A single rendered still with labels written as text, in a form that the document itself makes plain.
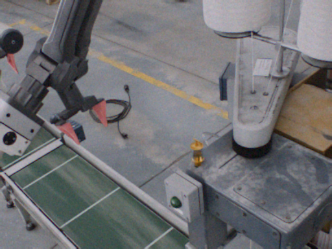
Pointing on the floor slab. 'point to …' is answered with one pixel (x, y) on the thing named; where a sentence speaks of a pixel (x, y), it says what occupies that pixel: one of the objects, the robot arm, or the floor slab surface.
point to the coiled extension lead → (117, 114)
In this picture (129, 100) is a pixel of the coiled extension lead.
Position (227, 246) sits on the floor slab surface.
